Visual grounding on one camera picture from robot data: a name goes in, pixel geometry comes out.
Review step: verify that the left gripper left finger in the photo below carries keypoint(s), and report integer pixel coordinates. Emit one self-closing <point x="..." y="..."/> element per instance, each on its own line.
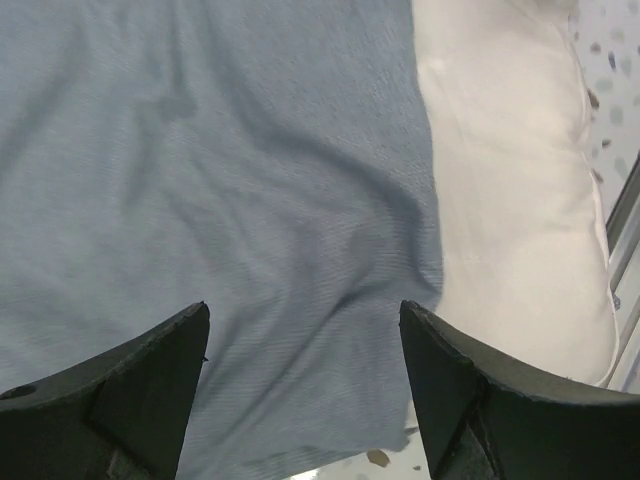
<point x="119" y="415"/>

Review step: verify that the aluminium front rail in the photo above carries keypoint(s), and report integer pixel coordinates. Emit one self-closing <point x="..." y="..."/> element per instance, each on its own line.
<point x="623" y="237"/>

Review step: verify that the grey-blue pillowcase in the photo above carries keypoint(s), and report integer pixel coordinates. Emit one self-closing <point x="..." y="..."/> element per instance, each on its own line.
<point x="269" y="158"/>

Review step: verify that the white pillow yellow edge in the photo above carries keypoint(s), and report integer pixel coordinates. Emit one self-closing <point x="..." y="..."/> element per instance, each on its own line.
<point x="522" y="227"/>

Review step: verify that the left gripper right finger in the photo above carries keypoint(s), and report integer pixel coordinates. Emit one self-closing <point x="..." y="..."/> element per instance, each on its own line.
<point x="483" y="414"/>

